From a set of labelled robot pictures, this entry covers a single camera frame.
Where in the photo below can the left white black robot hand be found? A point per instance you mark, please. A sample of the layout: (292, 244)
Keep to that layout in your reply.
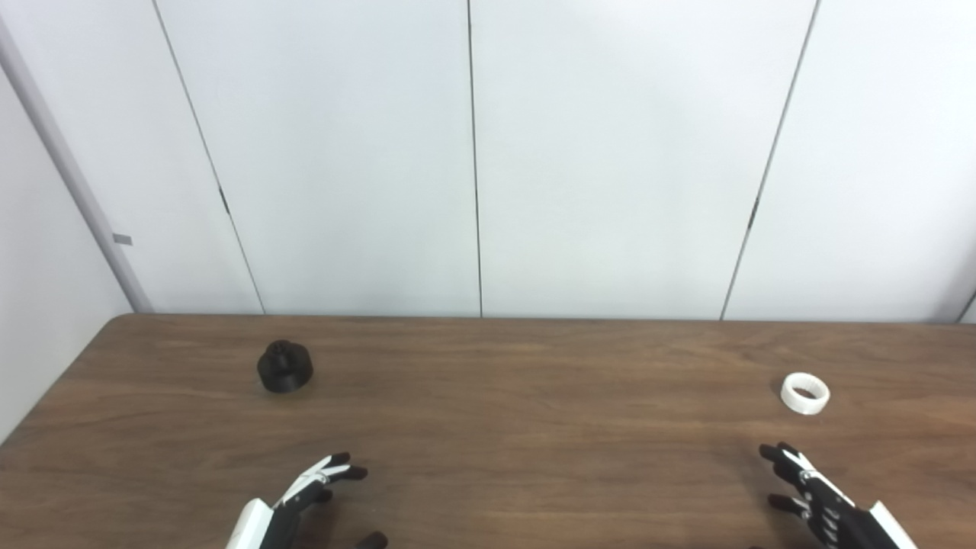
(263, 522)

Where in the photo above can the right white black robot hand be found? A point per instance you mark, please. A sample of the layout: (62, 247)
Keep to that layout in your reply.
(835, 515)

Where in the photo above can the round black plastic part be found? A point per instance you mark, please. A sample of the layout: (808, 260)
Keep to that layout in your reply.
(284, 372)

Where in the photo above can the black wall panel clip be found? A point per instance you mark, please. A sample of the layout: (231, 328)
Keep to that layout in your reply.
(224, 201)

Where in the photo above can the grey wall corner post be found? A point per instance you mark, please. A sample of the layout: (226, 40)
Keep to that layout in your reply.
(69, 152)

